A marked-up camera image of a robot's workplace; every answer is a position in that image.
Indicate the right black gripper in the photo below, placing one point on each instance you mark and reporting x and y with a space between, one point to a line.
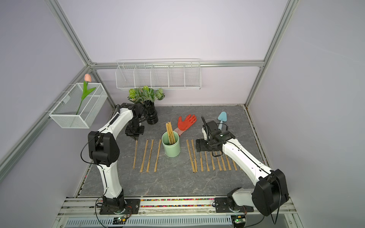
199 145

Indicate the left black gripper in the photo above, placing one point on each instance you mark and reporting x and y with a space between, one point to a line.
136 134

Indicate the fifteenth brown paper straw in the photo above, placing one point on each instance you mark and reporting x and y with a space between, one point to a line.
135 154

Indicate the thirteenth brown paper straw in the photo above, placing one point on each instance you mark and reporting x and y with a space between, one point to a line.
150 155

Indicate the twelfth brown paper straw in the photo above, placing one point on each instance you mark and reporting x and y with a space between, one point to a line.
158 153

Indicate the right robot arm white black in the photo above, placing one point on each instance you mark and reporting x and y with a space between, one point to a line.
270 190

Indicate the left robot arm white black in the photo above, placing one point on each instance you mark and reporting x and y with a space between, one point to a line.
104 150

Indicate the bundle of brown paper straws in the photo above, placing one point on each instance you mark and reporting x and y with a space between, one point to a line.
170 133

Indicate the mint green storage cup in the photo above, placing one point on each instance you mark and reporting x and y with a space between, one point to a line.
171 150

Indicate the black plant pot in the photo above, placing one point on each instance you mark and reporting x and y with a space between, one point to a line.
151 113

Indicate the teal small spatula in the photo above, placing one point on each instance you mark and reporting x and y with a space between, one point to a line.
222 119

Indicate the red hand-shaped scraper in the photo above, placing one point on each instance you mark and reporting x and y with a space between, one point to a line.
184 125

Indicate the green artificial plant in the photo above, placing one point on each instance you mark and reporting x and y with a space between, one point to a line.
145 96

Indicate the white mesh basket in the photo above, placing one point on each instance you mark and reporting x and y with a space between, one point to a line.
64 113

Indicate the pink artificial tulip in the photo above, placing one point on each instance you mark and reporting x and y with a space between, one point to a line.
86 91

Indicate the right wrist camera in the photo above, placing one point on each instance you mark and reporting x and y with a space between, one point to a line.
211 129

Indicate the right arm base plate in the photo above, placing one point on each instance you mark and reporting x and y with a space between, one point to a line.
226 205

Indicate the white wire wall shelf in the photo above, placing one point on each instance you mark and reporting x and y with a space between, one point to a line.
159 73

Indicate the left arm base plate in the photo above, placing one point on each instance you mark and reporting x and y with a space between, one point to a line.
132 206

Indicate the aluminium front rail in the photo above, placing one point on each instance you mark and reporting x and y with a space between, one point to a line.
149 206

